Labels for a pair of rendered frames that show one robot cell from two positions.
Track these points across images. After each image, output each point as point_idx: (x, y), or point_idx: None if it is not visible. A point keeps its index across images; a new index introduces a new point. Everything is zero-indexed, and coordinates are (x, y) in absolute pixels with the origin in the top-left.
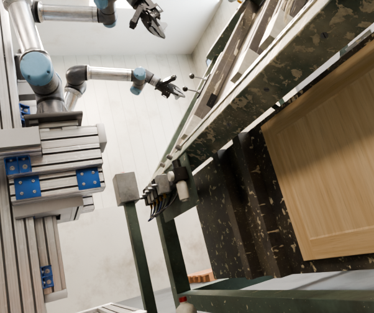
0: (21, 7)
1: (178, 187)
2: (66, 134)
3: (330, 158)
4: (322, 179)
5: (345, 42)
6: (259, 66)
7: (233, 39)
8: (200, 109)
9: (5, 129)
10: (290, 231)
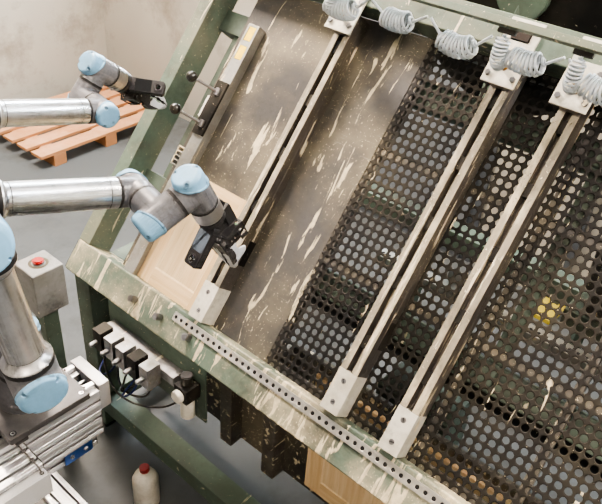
0: (8, 292)
1: (184, 407)
2: (59, 420)
3: None
4: None
5: None
6: (370, 477)
7: (308, 122)
8: (229, 276)
9: (9, 500)
10: (299, 451)
